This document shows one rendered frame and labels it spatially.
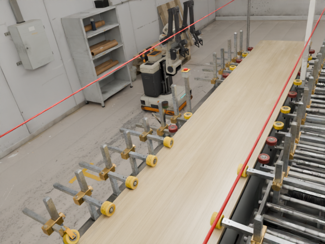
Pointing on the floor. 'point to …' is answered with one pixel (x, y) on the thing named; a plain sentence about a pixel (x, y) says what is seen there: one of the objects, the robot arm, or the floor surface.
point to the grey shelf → (84, 44)
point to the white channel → (307, 45)
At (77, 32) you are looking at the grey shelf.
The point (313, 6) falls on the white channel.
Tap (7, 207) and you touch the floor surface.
